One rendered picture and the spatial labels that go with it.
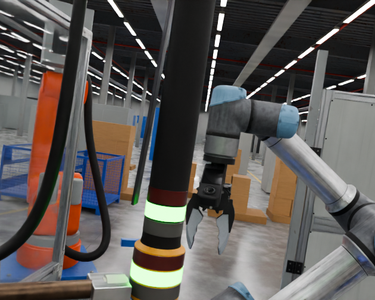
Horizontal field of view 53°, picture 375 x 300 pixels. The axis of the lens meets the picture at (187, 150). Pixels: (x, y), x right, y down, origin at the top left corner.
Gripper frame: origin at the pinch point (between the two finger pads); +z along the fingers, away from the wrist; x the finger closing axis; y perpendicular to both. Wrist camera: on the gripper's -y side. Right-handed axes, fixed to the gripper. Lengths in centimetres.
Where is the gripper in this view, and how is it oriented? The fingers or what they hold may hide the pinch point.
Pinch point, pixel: (205, 247)
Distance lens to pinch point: 85.1
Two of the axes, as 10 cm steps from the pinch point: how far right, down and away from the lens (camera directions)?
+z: -1.4, 9.9, 0.5
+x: -9.8, -1.5, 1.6
